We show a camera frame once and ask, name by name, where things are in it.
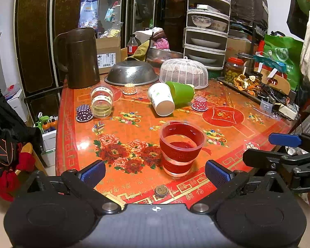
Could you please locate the black bag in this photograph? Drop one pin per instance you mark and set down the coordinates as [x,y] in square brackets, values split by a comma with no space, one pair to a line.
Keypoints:
[249,5]

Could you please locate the white cardboard box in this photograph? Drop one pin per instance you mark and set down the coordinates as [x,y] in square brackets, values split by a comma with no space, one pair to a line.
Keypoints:
[16,104]

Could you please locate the blue patterned bowl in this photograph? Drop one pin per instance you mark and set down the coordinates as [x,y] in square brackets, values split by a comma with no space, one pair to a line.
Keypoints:
[201,22]

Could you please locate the red glass cup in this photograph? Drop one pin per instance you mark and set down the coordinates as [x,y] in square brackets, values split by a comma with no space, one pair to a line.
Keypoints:
[180,160]

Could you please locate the purple dotted cupcake liner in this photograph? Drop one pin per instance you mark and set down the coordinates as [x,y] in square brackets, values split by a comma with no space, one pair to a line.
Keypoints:
[84,113]

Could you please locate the glass jar with red lid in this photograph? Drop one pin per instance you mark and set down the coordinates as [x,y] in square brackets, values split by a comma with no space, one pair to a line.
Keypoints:
[233,69]

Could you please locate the pile of dark clothes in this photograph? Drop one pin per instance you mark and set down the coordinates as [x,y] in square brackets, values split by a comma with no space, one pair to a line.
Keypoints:
[5,134]

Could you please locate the coin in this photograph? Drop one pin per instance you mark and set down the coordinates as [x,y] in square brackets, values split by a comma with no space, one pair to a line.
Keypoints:
[161,190]

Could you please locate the red dotted cupcake liner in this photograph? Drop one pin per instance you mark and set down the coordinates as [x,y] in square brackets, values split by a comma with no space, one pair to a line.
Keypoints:
[199,104]

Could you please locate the metal mug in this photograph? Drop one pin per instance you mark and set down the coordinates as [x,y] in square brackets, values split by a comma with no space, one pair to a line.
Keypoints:
[246,62]

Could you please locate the plain cardboard box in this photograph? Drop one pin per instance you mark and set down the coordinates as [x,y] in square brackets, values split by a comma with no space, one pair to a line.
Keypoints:
[239,47]

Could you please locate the wooden chair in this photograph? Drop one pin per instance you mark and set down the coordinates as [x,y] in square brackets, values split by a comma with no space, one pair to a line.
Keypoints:
[28,149]

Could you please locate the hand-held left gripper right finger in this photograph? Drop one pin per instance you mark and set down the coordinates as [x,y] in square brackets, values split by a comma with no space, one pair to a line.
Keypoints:
[218,173]

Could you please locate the yellow-green cloth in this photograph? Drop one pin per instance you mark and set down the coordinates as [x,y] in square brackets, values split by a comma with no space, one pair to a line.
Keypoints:
[142,53]

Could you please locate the white plastic food cover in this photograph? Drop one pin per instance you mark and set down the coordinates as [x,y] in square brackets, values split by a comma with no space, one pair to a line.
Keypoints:
[184,72]

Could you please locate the white tiered dish rack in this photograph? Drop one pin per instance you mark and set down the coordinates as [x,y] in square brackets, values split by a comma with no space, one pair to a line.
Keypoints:
[188,31]

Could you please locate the green plastic cup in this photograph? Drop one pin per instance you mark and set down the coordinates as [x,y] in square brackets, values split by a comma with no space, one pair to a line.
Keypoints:
[183,93]

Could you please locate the white paper cup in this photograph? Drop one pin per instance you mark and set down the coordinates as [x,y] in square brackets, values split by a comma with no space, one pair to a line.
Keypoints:
[160,98]

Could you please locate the dried orange peels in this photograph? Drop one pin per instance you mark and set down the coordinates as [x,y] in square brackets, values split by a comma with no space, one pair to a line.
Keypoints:
[246,84]

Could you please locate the metal basin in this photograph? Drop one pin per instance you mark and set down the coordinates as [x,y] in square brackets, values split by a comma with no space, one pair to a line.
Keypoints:
[162,55]

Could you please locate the cardboard box with label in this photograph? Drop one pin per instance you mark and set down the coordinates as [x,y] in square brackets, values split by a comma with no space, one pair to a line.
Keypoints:
[109,54]

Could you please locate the brown paper bag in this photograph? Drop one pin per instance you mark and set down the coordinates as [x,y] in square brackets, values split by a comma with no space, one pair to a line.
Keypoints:
[279,81]

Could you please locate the floral bowl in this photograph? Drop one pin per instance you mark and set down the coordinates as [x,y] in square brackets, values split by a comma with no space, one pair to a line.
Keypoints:
[219,26]

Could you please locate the metal colander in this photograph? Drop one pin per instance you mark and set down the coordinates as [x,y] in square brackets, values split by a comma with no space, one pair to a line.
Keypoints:
[131,72]

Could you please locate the brown plastic jug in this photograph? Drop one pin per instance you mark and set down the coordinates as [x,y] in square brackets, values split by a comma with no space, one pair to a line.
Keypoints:
[80,56]

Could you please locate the small clear plastic box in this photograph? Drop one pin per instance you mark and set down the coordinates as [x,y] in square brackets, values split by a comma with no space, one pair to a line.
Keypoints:
[266,106]

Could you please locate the blue snack bag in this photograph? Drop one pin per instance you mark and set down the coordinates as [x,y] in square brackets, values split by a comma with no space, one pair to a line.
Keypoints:
[88,10]

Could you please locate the box of small bottles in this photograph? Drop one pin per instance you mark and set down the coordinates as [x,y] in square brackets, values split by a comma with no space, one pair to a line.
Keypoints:
[48,134]

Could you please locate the dark tray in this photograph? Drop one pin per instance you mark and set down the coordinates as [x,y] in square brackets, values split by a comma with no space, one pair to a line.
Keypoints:
[226,81]

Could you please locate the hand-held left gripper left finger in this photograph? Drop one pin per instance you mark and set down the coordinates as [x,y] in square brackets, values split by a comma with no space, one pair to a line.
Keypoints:
[93,172]

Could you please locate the green shopping bag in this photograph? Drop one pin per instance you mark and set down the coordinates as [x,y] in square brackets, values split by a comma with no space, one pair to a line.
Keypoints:
[284,54]

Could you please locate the orange cupcake liner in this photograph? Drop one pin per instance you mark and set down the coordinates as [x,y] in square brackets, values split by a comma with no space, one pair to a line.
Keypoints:
[130,89]

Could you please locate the clear labelled plastic cup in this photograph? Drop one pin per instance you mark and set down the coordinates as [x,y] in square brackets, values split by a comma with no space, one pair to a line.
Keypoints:
[102,100]

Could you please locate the pink knitted hat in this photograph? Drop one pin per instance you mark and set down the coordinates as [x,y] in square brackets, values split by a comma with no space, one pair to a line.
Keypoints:
[160,41]

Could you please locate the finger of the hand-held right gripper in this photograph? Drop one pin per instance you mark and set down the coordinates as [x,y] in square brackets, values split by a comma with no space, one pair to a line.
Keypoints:
[261,157]
[284,139]

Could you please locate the cola bottle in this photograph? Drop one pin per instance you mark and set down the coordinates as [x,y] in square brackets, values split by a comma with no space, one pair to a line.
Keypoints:
[132,47]

